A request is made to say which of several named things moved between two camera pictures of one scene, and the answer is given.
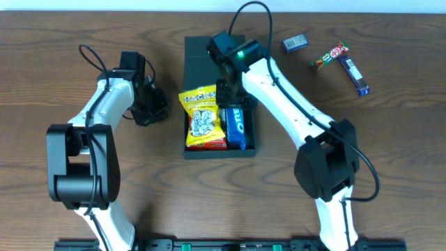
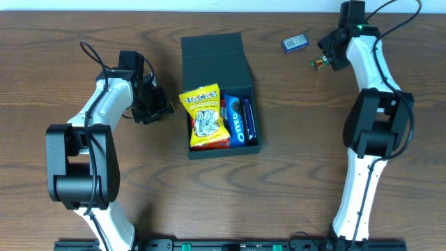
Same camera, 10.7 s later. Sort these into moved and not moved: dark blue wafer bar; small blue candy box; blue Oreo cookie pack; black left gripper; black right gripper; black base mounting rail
Moved: dark blue wafer bar; black right gripper
Not moved: small blue candy box; blue Oreo cookie pack; black left gripper; black base mounting rail
